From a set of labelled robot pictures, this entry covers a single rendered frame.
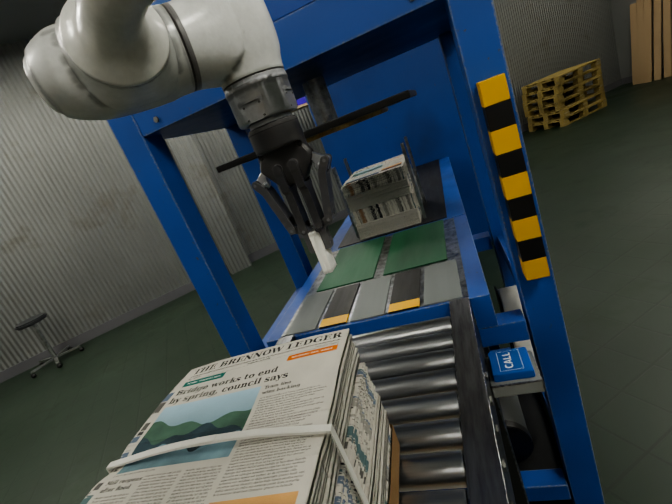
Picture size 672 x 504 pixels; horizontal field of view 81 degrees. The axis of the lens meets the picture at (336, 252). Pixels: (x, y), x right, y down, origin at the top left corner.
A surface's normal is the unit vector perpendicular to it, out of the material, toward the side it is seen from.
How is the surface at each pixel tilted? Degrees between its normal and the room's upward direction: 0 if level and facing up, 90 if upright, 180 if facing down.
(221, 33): 96
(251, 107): 90
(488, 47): 90
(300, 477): 2
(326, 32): 90
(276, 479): 3
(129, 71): 129
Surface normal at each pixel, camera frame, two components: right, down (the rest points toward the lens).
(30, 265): 0.39, 0.14
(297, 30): -0.22, 0.37
